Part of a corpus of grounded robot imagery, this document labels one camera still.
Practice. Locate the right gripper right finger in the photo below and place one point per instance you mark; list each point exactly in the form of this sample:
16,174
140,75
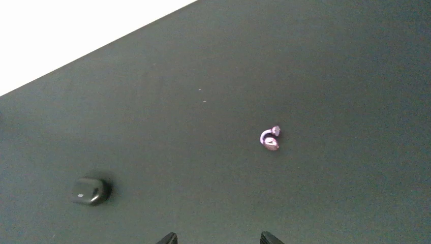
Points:
268,238

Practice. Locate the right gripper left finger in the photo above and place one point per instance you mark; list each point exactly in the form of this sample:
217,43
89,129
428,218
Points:
170,238

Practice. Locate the black earbud charging case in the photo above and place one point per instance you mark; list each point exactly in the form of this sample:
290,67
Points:
90,191

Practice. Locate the purple earbud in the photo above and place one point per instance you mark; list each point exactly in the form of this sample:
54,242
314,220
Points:
268,138

